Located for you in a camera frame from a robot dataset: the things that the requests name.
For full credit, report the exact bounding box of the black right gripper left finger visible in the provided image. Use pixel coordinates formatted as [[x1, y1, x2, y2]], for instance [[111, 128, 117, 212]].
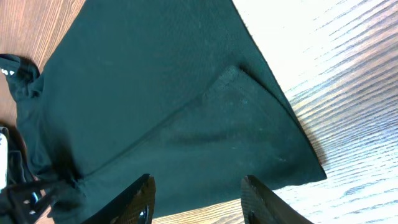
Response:
[[83, 174, 155, 224]]

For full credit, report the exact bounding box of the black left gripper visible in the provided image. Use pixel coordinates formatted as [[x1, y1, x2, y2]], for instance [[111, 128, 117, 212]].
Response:
[[1, 180, 67, 224]]

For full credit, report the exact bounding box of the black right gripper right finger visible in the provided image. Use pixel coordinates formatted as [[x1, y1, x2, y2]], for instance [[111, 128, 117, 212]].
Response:
[[241, 175, 313, 224]]

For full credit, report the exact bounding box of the black t-shirt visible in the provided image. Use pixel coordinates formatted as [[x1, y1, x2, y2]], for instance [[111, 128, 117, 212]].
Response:
[[1, 0, 326, 223]]

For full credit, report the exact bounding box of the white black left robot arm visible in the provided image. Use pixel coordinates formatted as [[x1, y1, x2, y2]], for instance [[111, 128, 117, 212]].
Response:
[[1, 126, 67, 224]]

